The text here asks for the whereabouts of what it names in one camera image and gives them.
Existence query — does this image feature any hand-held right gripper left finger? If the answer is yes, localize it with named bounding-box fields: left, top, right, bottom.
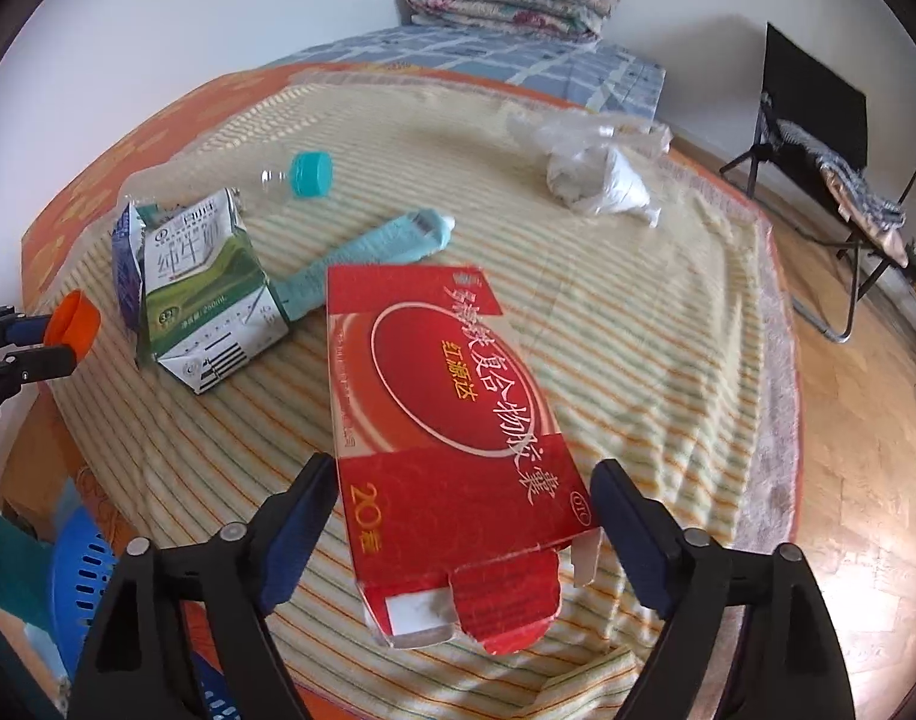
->
left=66, top=452, right=343, bottom=720

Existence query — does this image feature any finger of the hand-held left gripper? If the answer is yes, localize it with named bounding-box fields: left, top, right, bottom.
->
left=0, top=345, right=79, bottom=425
left=0, top=305, right=51, bottom=350

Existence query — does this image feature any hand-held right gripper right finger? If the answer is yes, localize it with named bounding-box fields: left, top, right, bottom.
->
left=593, top=460, right=855, bottom=720

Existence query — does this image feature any orange bottle cap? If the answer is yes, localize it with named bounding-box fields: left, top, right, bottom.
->
left=44, top=291, right=101, bottom=357

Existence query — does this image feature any green white milk carton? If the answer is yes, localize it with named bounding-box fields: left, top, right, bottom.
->
left=111, top=187, right=292, bottom=397

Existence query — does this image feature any red cardboard box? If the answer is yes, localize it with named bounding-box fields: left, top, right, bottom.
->
left=326, top=264, right=605, bottom=655

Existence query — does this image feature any blue plastic basket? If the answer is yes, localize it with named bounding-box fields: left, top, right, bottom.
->
left=49, top=506, right=226, bottom=720

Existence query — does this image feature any teal toothpaste box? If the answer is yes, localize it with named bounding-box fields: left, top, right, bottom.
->
left=274, top=208, right=457, bottom=322

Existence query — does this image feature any clear bottle with teal cap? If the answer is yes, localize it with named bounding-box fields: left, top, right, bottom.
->
left=119, top=152, right=334, bottom=222

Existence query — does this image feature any white plastic bag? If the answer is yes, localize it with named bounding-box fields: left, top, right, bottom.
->
left=506, top=109, right=672, bottom=227

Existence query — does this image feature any orange floral bed sheet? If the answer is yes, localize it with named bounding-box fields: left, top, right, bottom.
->
left=21, top=64, right=804, bottom=720

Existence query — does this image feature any grey pink towel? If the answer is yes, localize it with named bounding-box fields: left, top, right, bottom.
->
left=753, top=221, right=804, bottom=533

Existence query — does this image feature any dark teal cloth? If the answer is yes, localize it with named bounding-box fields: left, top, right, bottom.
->
left=0, top=499, right=55, bottom=635

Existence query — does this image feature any striped yellow blanket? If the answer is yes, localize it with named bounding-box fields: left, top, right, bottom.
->
left=49, top=71, right=777, bottom=720

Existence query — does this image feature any pink cloth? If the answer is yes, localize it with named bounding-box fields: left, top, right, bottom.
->
left=840, top=191, right=912, bottom=267

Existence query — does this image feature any blue white striped cloth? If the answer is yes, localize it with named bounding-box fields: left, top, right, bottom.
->
left=761, top=94, right=909, bottom=230

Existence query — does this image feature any black folding chair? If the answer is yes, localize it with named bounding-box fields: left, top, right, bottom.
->
left=720, top=22, right=916, bottom=344

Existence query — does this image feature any blue plaid mattress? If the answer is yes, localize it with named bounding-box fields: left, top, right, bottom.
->
left=266, top=26, right=667, bottom=121

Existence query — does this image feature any folded floral quilt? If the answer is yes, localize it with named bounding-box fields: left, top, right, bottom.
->
left=404, top=0, right=622, bottom=44

